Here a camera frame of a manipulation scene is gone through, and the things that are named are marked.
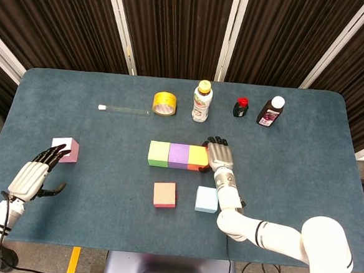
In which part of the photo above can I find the red foam cube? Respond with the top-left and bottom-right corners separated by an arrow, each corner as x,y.
152,181 -> 178,210

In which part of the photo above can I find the yellow floor tape strip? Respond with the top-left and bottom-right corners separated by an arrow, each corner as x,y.
65,246 -> 82,273

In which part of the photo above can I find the black ink bottle red cap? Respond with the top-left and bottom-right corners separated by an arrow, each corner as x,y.
232,97 -> 251,118

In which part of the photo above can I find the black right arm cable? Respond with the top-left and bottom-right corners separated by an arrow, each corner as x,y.
222,234 -> 235,273

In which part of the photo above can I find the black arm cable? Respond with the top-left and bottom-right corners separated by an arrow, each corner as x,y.
0,191 -> 14,253
222,234 -> 235,273

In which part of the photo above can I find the purple foam cube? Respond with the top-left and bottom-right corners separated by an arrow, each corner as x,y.
166,143 -> 191,170

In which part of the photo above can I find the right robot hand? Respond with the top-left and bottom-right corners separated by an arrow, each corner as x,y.
198,135 -> 236,176

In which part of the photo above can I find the blue-grey table cloth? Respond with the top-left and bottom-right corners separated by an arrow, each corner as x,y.
0,64 -> 364,271

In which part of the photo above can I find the drink bottle yellow cap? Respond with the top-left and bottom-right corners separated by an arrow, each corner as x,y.
191,79 -> 214,123

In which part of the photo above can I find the glass test tube white cap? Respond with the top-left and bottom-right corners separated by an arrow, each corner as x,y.
97,104 -> 151,117

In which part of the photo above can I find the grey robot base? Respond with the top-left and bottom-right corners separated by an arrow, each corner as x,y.
102,250 -> 238,273

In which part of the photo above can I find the dark bottle white cap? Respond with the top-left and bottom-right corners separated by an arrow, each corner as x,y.
256,94 -> 287,128

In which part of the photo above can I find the pink foam cube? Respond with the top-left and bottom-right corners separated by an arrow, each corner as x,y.
50,136 -> 80,164

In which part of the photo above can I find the orange foam cube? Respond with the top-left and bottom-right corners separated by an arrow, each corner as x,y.
186,145 -> 212,172

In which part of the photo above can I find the green foam cube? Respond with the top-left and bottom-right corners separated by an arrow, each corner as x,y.
147,140 -> 171,168

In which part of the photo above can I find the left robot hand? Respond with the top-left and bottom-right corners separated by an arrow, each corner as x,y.
6,140 -> 72,204

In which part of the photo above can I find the light blue foam cube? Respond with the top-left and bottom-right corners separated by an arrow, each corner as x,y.
194,185 -> 220,213

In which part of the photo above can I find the yellow tape roll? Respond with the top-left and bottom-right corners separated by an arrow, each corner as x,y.
151,91 -> 179,117

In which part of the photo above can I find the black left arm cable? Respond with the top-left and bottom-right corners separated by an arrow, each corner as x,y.
0,191 -> 14,253

